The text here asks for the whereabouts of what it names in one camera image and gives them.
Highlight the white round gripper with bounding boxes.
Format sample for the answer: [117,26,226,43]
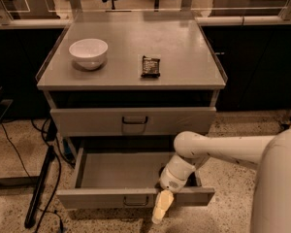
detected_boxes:
[151,169,186,224]

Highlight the grey drawer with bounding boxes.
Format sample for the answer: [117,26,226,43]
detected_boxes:
[55,148,216,211]
[50,107,216,137]

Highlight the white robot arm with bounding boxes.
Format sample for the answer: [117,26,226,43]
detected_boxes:
[152,129,291,233]

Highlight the grey drawer cabinet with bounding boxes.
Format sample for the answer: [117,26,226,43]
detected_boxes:
[35,11,228,153]

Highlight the grey top drawer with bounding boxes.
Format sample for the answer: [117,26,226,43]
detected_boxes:
[50,107,216,137]

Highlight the dark snack bar packet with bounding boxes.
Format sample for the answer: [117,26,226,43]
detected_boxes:
[141,56,160,78]

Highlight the black floor bar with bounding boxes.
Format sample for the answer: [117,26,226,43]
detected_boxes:
[24,146,54,229]

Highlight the white ceramic bowl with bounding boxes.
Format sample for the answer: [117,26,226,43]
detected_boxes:
[69,39,109,70]

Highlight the black floor cable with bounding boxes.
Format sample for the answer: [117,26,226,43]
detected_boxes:
[0,110,81,233]

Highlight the white horizontal rail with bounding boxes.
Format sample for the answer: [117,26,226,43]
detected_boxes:
[0,15,291,30]

